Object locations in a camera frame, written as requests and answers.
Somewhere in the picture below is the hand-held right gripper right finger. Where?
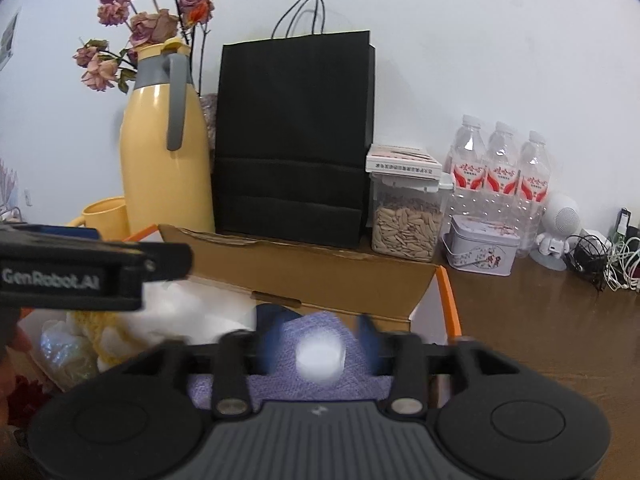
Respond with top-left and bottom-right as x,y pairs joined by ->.
359,315 -> 521,418

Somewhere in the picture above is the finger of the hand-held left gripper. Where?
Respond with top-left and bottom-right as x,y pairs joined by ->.
0,239 -> 194,284
0,224 -> 102,242

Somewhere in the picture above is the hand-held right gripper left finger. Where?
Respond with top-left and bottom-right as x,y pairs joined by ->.
120,316 -> 274,418

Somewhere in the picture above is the white bottle cap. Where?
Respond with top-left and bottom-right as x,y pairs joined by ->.
295,332 -> 347,383

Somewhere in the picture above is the purple cloth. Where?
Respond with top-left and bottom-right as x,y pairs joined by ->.
187,310 -> 401,408

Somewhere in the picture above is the yellow plush toy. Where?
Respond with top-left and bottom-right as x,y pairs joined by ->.
67,310 -> 166,373

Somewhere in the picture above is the red cardboard box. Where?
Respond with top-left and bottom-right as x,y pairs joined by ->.
15,224 -> 462,411

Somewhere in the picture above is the person's left hand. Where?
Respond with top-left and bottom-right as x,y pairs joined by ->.
0,327 -> 33,403

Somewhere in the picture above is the yellow mug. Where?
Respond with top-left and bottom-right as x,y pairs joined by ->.
65,196 -> 130,241

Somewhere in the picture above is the yellow thermos jug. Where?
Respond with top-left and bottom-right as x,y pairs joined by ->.
120,37 -> 217,235

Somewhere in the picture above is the clear seed container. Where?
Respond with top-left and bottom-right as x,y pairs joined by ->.
369,172 -> 453,263

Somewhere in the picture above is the printed tin box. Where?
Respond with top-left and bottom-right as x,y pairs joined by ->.
441,215 -> 521,277

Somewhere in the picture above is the black paper bag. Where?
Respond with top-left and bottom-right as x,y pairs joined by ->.
212,0 -> 377,250

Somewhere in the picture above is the flat white box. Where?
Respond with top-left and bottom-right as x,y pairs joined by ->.
366,144 -> 444,177

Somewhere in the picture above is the dried pink rose bouquet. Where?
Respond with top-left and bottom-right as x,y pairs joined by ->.
74,0 -> 217,93

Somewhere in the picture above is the white robot figure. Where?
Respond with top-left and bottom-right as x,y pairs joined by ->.
530,192 -> 583,272

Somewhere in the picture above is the black charger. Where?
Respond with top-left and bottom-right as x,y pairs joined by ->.
612,207 -> 640,241

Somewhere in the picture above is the purple wall decal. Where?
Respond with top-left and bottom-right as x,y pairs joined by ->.
0,160 -> 23,221

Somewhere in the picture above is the wall picture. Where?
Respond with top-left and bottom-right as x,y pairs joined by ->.
0,10 -> 22,71

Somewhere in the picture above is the black cable tangle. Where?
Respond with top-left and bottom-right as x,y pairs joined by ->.
567,230 -> 613,291

